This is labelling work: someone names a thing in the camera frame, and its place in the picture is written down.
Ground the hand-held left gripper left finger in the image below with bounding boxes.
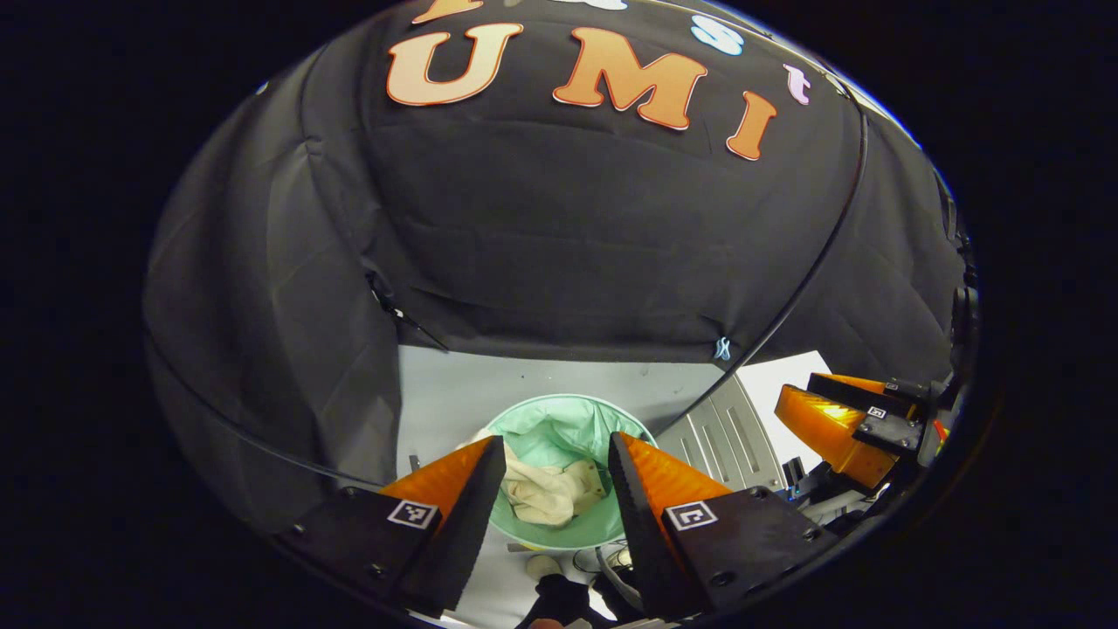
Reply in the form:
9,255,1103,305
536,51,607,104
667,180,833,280
278,435,507,617

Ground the black backdrop cloth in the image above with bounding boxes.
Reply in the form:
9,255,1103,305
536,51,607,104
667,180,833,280
144,0,970,534

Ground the grey ribbed metal panel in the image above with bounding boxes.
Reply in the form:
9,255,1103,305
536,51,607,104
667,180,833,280
655,374,787,492

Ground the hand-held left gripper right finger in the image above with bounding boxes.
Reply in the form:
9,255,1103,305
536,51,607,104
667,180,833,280
607,431,841,621

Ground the cream button-up shirt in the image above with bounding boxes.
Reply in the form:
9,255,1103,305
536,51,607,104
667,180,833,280
498,441,608,528

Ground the green laundry hamper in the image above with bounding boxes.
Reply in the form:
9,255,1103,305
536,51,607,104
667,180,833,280
476,393,660,551

